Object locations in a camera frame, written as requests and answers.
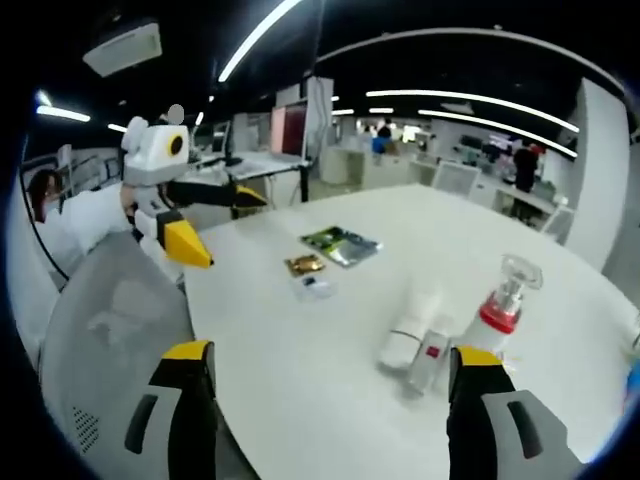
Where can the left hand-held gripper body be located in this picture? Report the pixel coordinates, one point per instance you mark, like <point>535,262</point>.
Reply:
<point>150,155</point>

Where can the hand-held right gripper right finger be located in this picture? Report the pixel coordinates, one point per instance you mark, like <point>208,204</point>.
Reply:
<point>470,440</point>

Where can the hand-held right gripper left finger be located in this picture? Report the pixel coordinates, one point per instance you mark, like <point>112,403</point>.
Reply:
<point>195,430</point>

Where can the white pump skincare bottle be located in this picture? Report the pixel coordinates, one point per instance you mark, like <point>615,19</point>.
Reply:
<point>487,325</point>

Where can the gold foil skincare sachet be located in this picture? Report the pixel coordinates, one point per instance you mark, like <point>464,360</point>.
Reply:
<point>305,265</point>

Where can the white skincare tube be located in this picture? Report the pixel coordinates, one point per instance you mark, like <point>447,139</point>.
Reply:
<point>410,330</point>

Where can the clear skincare sachet black label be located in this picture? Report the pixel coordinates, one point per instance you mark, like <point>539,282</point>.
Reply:
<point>312,290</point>

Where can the green silver skincare pouch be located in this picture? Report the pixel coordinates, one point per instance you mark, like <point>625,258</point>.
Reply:
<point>345,247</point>

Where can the black laptop stand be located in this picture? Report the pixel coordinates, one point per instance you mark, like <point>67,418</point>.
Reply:
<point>303,185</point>

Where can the short ceiling light strip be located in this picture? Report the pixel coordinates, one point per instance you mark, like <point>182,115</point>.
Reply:
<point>62,114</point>

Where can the grey laptop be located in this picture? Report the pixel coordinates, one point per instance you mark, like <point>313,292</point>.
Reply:
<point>292,130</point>

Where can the grey mesh office chair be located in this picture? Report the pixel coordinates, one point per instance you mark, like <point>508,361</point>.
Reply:
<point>110,320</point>

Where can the ceiling air conditioner unit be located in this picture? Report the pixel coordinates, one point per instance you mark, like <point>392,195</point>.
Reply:
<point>125,50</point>

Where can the person's head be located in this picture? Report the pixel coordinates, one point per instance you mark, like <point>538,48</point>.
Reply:
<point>42,190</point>

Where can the long ceiling light strip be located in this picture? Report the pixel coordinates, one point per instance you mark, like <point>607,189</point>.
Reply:
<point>435,114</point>
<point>385,93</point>
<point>258,37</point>

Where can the white office chair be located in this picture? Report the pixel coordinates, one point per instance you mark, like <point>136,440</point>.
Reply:
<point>557,222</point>
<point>457,180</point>

